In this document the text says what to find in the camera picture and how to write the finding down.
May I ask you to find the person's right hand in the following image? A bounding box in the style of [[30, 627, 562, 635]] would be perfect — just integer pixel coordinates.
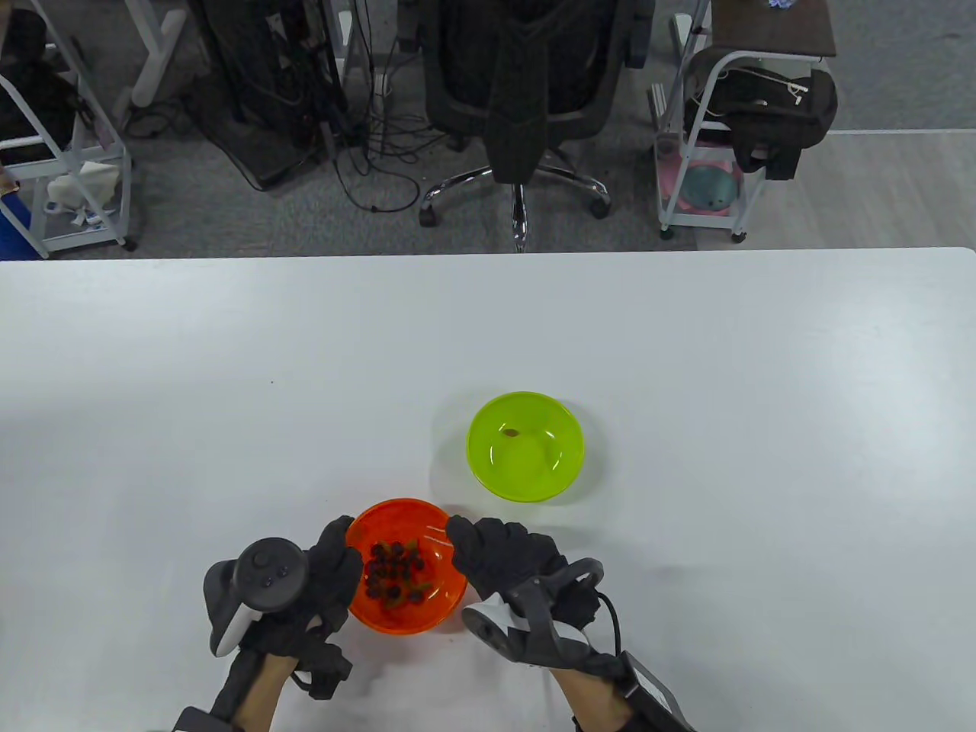
[[445, 515, 605, 634]]

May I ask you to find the person's left hand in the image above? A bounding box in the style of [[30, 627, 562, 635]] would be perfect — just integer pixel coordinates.
[[242, 516, 364, 700]]

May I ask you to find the pile of dark raisins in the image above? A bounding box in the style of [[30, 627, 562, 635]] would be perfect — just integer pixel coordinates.
[[364, 538, 437, 607]]

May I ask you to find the black white handheld controller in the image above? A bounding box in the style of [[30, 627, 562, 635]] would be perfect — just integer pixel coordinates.
[[203, 538, 309, 659], [463, 558, 607, 673]]

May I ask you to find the orange plastic bowl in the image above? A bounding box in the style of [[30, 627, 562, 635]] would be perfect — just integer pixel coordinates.
[[345, 498, 469, 634]]

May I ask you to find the green plastic bowl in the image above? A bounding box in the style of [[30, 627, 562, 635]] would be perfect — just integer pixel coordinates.
[[466, 391, 586, 503]]

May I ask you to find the person's left forearm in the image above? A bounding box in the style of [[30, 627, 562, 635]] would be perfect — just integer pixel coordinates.
[[221, 648, 302, 732]]

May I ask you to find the person's right forearm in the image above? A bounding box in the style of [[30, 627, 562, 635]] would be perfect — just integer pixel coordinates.
[[545, 663, 637, 732]]

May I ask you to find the white metal cart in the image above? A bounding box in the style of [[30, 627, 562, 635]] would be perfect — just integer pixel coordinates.
[[0, 0, 140, 258], [652, 46, 836, 243]]

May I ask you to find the pink teal plastic basin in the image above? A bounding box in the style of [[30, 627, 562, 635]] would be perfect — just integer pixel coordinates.
[[657, 137, 746, 218]]

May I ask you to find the white plastic bag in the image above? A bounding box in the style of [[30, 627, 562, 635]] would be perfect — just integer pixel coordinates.
[[44, 160, 123, 228]]

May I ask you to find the black office chair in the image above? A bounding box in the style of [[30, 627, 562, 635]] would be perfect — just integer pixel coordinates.
[[418, 0, 657, 254]]

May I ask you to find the black computer tower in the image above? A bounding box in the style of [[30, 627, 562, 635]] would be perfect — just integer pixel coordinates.
[[187, 0, 352, 191]]

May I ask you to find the black backpack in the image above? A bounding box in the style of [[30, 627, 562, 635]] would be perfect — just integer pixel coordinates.
[[682, 47, 840, 181]]

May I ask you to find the white desk leg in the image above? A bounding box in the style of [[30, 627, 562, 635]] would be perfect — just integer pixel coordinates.
[[122, 0, 188, 115], [669, 0, 714, 58]]

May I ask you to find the black bag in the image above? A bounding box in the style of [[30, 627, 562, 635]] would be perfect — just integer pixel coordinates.
[[0, 9, 83, 165]]

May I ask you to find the brown wooden side table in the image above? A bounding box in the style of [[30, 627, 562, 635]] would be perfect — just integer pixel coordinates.
[[709, 0, 838, 58]]

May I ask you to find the black controller cable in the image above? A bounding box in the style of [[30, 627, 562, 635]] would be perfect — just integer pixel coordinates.
[[595, 591, 624, 658]]

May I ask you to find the black wrist camera unit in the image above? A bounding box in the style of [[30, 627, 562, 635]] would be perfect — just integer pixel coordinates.
[[172, 652, 260, 732], [587, 648, 698, 732]]

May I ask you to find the tangle of black cables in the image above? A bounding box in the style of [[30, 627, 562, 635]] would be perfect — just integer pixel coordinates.
[[305, 30, 466, 214]]

